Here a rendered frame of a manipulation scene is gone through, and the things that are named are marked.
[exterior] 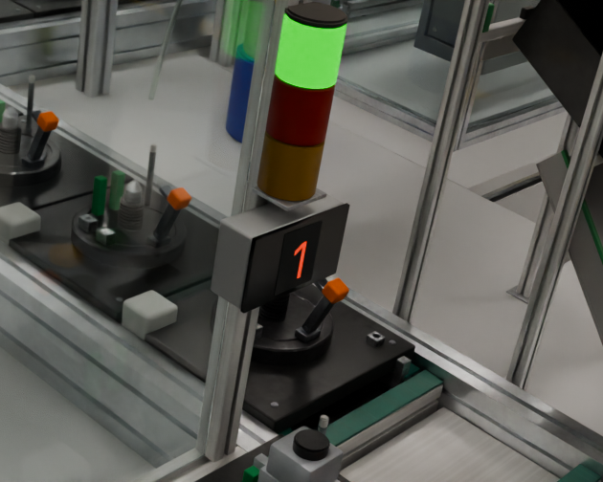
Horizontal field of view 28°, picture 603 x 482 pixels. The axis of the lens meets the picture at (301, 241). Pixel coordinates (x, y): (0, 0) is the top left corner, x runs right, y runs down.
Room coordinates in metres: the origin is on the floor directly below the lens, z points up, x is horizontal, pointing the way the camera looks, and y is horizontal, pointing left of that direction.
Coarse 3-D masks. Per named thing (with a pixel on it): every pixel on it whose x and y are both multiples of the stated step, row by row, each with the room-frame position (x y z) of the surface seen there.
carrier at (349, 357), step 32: (288, 320) 1.14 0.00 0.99; (352, 320) 1.20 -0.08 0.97; (256, 352) 1.08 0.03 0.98; (288, 352) 1.08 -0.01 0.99; (320, 352) 1.11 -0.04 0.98; (352, 352) 1.13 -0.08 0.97; (384, 352) 1.14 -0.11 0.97; (256, 384) 1.04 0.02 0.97; (288, 384) 1.05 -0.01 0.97; (320, 384) 1.06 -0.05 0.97; (352, 384) 1.08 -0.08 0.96; (256, 416) 0.99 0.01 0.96; (288, 416) 0.99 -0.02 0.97
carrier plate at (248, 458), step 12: (264, 444) 0.94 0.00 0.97; (240, 456) 0.91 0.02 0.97; (252, 456) 0.92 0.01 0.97; (228, 468) 0.89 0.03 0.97; (240, 468) 0.90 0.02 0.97; (204, 480) 0.87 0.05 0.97; (216, 480) 0.87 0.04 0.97; (228, 480) 0.88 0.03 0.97; (240, 480) 0.88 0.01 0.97; (348, 480) 0.91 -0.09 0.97
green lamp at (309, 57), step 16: (288, 32) 0.90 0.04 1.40; (304, 32) 0.89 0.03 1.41; (320, 32) 0.89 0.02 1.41; (336, 32) 0.90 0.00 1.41; (288, 48) 0.89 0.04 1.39; (304, 48) 0.89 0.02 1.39; (320, 48) 0.89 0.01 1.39; (336, 48) 0.90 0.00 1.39; (288, 64) 0.89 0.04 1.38; (304, 64) 0.89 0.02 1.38; (320, 64) 0.89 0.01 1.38; (336, 64) 0.90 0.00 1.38; (288, 80) 0.89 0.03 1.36; (304, 80) 0.89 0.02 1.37; (320, 80) 0.89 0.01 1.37
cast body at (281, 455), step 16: (304, 432) 0.80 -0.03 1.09; (320, 432) 0.81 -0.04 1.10; (272, 448) 0.79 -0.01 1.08; (288, 448) 0.79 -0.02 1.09; (304, 448) 0.78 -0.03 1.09; (320, 448) 0.79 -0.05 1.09; (336, 448) 0.80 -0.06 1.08; (256, 464) 0.82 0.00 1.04; (272, 464) 0.79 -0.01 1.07; (288, 464) 0.78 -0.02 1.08; (304, 464) 0.78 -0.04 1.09; (320, 464) 0.78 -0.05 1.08; (336, 464) 0.79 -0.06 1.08; (272, 480) 0.79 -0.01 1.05; (288, 480) 0.78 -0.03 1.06; (304, 480) 0.77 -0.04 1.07; (320, 480) 0.78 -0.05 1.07; (336, 480) 0.80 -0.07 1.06
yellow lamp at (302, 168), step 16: (272, 144) 0.89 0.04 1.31; (288, 144) 0.89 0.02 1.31; (320, 144) 0.90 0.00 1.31; (272, 160) 0.89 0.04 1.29; (288, 160) 0.89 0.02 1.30; (304, 160) 0.89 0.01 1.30; (320, 160) 0.91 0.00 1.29; (272, 176) 0.89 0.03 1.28; (288, 176) 0.89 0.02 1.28; (304, 176) 0.89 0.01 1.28; (272, 192) 0.89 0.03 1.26; (288, 192) 0.89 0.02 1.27; (304, 192) 0.89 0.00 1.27
